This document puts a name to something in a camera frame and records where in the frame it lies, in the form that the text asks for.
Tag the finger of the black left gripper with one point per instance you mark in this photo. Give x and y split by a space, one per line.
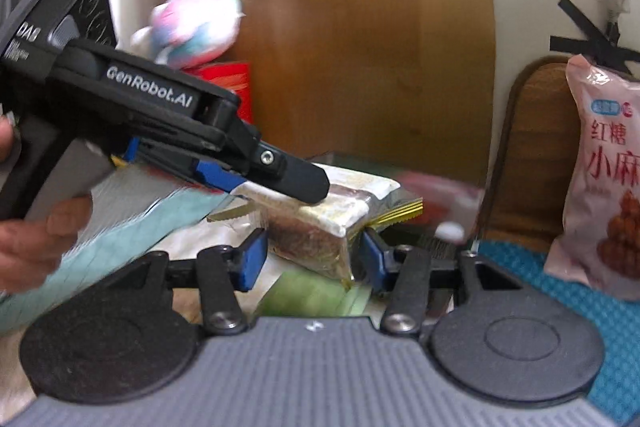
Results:
266 166

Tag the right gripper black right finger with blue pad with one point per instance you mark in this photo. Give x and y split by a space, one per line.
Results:
483 293

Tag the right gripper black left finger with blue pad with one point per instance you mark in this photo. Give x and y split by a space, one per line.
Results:
217 273

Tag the clear-wrapped brown snack bar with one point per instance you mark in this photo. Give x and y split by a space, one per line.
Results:
323 237

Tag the person's left hand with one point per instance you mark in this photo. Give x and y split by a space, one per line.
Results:
30 251

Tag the black cardboard snack box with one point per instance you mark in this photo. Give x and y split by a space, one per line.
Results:
393 225

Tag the light green snack packet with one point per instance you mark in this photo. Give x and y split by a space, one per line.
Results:
308 294

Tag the pink snack box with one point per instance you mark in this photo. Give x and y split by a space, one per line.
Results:
444 199

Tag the teal grid cloth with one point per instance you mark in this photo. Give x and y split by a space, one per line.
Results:
134 212

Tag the brown woven chair back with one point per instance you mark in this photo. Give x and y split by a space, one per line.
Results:
536 155

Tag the pink blue plush toy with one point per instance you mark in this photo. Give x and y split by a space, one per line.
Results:
183 34

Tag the wooden headboard panel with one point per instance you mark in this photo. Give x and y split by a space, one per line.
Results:
406 82

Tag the pink fried-twist snack bag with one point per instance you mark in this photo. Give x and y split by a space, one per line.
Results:
599 243

